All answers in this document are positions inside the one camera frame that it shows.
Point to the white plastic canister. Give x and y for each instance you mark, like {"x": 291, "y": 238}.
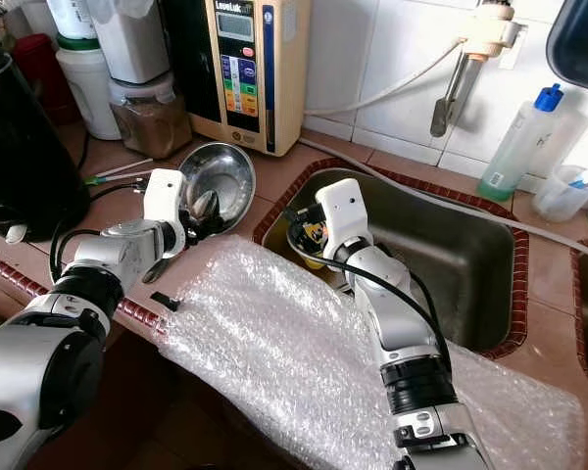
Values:
{"x": 127, "y": 44}

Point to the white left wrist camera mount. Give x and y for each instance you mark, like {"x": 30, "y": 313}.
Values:
{"x": 165, "y": 196}

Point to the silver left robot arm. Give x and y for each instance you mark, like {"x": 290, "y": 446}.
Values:
{"x": 39, "y": 372}

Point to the black electric kettle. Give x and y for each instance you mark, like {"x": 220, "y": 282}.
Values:
{"x": 29, "y": 157}

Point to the beige water ionizer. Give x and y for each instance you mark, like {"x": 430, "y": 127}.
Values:
{"x": 289, "y": 78}

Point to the black tape strip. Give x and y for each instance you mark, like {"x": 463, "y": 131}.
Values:
{"x": 165, "y": 302}

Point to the clear bubble wrap sheet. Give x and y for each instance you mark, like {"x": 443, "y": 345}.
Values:
{"x": 284, "y": 362}

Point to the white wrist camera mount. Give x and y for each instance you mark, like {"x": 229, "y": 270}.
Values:
{"x": 341, "y": 211}
{"x": 165, "y": 196}

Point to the red container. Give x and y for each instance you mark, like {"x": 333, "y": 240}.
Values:
{"x": 37, "y": 64}

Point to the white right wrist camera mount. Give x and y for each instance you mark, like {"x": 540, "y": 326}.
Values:
{"x": 341, "y": 211}

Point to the white labelled bottle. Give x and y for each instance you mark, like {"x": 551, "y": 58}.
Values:
{"x": 71, "y": 18}

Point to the clear green dish soap bottle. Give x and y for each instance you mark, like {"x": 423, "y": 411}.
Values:
{"x": 519, "y": 147}

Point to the stainless steel bowl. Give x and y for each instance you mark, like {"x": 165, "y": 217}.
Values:
{"x": 230, "y": 176}

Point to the white container with green lid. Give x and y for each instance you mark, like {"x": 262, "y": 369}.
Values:
{"x": 88, "y": 93}

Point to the clear jar of brown powder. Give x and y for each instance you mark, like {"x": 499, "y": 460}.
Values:
{"x": 152, "y": 127}

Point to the large steel sink basin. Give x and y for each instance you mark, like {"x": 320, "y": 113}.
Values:
{"x": 461, "y": 264}

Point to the dark blue glossy tray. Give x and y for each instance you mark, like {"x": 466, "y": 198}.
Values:
{"x": 583, "y": 39}

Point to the yellow plastic bowl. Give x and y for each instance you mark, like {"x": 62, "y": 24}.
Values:
{"x": 312, "y": 262}

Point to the grey wall faucet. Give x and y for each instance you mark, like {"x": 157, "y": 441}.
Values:
{"x": 451, "y": 93}

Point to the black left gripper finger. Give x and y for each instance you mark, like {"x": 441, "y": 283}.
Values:
{"x": 206, "y": 211}

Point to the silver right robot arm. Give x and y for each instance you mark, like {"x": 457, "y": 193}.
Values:
{"x": 392, "y": 313}

